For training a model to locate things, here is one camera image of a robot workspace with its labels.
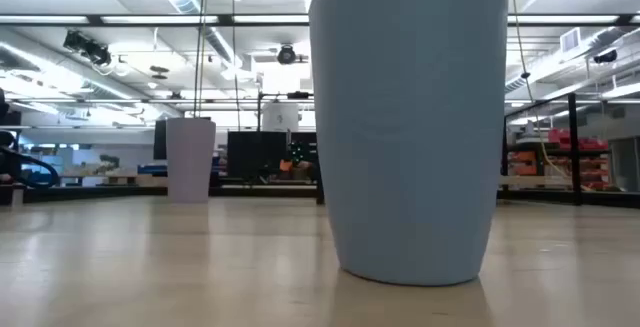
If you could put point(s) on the light blue plastic cup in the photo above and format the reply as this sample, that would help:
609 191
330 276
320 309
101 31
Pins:
410 142

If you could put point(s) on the lavender plastic cup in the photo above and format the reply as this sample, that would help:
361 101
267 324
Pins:
190 162

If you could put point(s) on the wooden shelf board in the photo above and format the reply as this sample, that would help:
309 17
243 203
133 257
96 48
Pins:
530 181

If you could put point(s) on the white cylindrical tank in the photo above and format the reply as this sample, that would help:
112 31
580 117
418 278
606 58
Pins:
280 117

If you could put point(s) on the black monitor on stand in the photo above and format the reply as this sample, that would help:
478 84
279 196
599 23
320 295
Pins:
160 139

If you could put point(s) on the black ceiling-mounted device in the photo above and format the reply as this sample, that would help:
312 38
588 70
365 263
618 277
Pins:
90 49

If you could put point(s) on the storage rack with red bins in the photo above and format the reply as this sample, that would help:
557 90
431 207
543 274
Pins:
590 162

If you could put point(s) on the small black ceiling fixture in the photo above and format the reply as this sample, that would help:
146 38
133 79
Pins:
606 57

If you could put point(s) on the person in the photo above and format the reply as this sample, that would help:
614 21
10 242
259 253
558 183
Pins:
6 139

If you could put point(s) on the round black ceiling camera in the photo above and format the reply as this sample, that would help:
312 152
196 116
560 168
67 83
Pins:
286 55

